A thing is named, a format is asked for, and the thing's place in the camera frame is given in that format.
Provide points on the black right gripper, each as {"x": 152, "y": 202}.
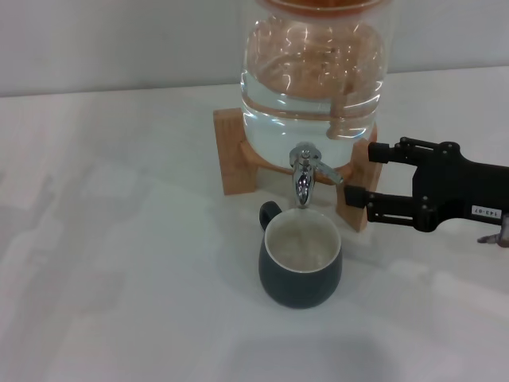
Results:
{"x": 457, "y": 187}

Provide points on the chrome faucet with lever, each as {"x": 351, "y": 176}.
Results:
{"x": 303, "y": 179}

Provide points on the dark cup with white inside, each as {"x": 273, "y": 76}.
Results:
{"x": 300, "y": 284}

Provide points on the glass water dispenser jar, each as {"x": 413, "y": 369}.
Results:
{"x": 314, "y": 91}

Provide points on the wooden dispenser stand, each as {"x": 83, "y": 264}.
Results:
{"x": 230, "y": 155}

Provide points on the wooden dispenser lid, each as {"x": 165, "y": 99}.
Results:
{"x": 318, "y": 7}

